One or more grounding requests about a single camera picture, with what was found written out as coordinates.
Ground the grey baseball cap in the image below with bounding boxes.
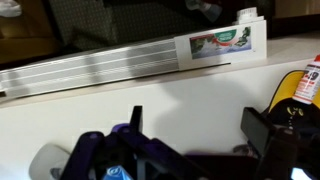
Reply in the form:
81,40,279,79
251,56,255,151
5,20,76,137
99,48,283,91
28,143,73,180

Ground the white ribbed radiator heater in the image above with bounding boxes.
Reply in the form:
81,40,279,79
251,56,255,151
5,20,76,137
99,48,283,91
0,19,268,101

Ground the blue green tennis ball pack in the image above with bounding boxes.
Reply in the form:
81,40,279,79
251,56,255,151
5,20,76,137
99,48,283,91
100,164,135,180

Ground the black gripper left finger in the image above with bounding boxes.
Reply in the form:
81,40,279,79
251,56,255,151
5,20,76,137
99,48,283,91
59,105,201,180

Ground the translucent spray bottle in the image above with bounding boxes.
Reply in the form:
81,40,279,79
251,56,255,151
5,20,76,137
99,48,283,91
184,0,223,23

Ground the white thermostat knob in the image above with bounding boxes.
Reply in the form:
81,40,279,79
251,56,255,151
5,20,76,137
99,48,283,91
233,7,265,25

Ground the white crumpled cloth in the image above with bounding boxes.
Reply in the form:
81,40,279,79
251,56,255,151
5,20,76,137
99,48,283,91
0,0,23,18

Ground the dark crumpled cloth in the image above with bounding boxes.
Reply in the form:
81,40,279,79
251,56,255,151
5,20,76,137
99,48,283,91
232,143,260,158

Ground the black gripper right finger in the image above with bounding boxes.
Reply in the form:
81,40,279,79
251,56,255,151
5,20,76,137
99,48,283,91
240,107,320,180

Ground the dark patterned fabric seat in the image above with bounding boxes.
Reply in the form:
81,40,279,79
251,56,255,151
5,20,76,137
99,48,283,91
46,0,241,53

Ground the brown cardboard panel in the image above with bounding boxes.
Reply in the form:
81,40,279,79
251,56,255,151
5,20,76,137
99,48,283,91
0,0,63,66

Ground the white glue bottle red label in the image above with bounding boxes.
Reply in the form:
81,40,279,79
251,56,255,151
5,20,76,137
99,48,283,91
292,54,320,105

